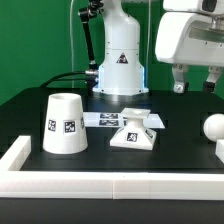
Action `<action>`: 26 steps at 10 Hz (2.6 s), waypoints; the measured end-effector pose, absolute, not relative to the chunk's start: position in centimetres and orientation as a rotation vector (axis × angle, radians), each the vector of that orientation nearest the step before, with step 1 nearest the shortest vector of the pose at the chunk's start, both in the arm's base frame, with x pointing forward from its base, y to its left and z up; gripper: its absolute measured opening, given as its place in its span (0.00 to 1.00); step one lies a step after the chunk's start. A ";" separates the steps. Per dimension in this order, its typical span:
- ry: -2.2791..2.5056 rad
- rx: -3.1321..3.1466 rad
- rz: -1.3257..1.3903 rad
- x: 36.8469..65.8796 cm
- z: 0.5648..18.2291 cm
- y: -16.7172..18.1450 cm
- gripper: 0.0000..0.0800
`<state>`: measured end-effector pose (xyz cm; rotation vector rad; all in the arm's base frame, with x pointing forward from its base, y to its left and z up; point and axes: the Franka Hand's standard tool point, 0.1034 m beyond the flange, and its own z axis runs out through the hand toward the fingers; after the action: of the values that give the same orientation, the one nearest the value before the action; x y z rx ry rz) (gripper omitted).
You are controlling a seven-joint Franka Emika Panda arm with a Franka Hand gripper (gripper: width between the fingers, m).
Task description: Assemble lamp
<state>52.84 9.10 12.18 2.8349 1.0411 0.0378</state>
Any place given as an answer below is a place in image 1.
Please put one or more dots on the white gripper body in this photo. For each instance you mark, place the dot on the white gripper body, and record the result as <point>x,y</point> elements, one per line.
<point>191,32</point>

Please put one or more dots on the white frame wall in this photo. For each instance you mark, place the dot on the white frame wall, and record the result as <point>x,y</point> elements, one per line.
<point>16,183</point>

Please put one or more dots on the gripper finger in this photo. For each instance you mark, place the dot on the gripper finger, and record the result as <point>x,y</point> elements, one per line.
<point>179,71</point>
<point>209,84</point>

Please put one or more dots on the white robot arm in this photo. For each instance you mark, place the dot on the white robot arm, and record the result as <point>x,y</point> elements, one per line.
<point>121,73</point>

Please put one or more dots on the white lamp shade cone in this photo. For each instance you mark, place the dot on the white lamp shade cone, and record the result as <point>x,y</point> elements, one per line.
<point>64,131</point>

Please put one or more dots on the white lamp base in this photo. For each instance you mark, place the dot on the white lamp base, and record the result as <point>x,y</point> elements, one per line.
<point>134,134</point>

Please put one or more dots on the white lamp bulb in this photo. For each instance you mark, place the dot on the white lamp bulb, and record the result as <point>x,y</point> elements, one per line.
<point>214,127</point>

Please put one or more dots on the white marker sheet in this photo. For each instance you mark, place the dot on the white marker sheet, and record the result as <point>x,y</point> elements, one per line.
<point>100,119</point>

